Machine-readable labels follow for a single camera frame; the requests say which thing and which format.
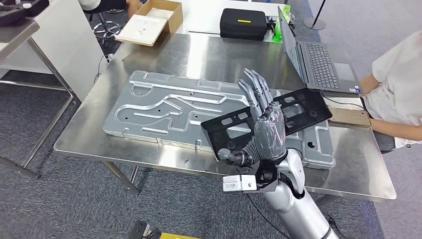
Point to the chrome stool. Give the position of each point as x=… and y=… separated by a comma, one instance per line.
x=106, y=31

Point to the steel workbench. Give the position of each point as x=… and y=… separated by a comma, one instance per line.
x=211, y=56

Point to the white table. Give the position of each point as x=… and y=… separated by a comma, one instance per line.
x=201, y=16

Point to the white power strip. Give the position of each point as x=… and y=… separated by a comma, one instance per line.
x=108, y=57

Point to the black case with yellow label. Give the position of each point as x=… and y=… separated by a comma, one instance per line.
x=243, y=28

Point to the grey round stand base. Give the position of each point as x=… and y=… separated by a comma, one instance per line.
x=314, y=23

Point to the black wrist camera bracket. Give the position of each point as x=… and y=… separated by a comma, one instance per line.
x=267, y=176

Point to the white box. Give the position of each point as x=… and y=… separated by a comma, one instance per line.
x=72, y=49

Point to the black bag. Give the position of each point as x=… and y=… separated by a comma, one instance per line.
x=19, y=10

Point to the green plastic bottle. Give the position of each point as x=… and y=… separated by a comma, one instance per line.
x=277, y=36

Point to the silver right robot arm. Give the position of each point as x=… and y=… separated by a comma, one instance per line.
x=296, y=204

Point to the steel table frame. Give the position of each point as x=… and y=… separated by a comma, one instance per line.
x=16, y=33

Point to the grey laptop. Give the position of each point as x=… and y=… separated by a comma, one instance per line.
x=323, y=69

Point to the black plastic plate part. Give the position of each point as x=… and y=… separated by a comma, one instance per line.
x=217, y=135

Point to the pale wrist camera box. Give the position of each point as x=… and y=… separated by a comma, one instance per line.
x=239, y=183

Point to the brown cardboard box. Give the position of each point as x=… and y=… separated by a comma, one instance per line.
x=174, y=14

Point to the stamped aluminium panel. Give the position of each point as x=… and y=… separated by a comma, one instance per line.
x=158, y=99

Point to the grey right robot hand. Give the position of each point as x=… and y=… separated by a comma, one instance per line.
x=270, y=138

